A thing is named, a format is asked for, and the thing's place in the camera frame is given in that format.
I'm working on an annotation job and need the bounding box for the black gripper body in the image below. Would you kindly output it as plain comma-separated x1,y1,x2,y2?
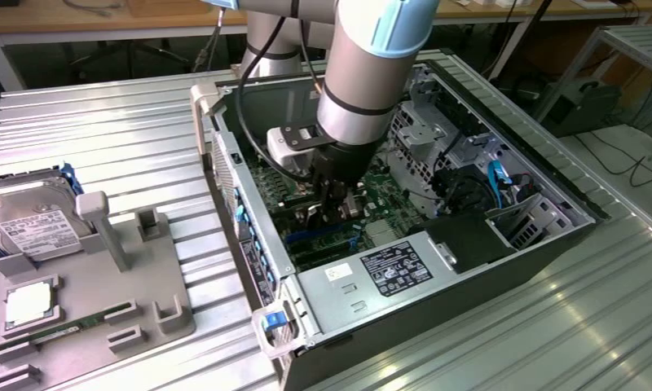
329,138,383,187

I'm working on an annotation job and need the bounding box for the blue expansion slot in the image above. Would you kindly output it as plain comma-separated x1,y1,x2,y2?
286,227,327,246

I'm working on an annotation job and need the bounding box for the green motherboard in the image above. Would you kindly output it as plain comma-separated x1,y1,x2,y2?
244,154,415,272

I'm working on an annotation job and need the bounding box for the silver chipset heat sink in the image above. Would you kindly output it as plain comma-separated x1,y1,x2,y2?
362,222,402,248

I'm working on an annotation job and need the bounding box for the black expansion slot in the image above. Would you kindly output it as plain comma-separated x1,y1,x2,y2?
292,243,353,268

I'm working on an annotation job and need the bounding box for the silver drive cage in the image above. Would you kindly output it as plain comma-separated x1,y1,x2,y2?
386,67,502,204

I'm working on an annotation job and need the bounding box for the silver power supply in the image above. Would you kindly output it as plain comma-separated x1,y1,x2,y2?
296,234,469,347

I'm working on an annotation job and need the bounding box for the black plastic shroud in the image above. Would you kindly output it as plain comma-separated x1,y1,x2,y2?
407,214,518,275

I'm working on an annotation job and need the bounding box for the grey case corner fixture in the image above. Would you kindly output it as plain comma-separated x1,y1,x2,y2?
190,83,227,156
251,307,306,359

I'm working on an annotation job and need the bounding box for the black open PC case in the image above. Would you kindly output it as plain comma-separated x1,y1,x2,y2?
203,58,614,391

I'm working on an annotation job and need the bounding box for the black equipment box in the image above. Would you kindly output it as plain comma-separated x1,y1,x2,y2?
543,81,622,138

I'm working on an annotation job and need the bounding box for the wooden desk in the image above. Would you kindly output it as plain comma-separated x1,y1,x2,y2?
0,0,251,90
433,0,652,78

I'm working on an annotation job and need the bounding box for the grey parts rack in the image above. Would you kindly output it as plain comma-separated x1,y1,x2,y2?
0,191,198,391

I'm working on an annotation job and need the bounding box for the silver hard disk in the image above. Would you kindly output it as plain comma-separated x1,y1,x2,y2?
0,178,98,261

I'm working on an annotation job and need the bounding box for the green RAM stick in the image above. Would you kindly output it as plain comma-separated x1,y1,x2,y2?
0,311,115,351

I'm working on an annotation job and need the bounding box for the metal slat shelf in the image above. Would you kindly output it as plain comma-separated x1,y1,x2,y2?
533,24,652,127

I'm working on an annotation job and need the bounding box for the silver CPU chip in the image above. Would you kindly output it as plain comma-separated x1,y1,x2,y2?
4,287,55,326

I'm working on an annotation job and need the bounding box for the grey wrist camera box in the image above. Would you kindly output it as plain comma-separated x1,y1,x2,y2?
264,125,337,172

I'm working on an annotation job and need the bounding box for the black wire bundle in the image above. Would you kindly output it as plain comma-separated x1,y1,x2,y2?
433,165,494,213

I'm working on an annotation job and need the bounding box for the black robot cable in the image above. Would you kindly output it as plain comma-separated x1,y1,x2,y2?
236,15,317,184

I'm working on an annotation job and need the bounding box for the blue disk wire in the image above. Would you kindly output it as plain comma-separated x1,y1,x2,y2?
487,160,510,211

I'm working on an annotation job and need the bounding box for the blue disk bracket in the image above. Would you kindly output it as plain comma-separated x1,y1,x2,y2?
56,161,84,199

